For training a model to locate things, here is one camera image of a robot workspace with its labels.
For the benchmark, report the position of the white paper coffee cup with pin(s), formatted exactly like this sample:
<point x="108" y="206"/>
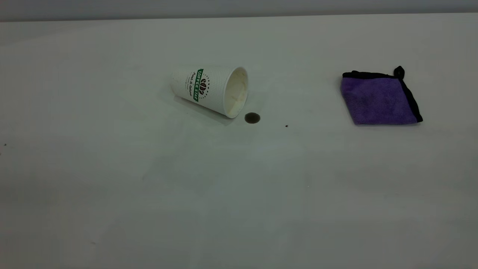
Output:
<point x="213" y="89"/>

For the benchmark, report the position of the purple cloth with black trim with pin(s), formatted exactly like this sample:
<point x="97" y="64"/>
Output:
<point x="377" y="100"/>

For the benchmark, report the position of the brown coffee spill spot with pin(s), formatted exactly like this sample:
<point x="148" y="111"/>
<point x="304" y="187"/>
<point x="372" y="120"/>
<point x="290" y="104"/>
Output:
<point x="252" y="118"/>

